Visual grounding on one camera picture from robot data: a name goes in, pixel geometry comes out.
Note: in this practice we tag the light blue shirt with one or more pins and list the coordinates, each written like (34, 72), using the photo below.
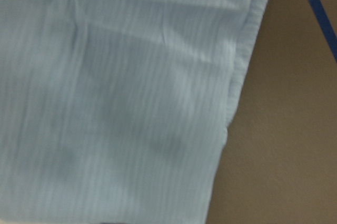
(116, 111)

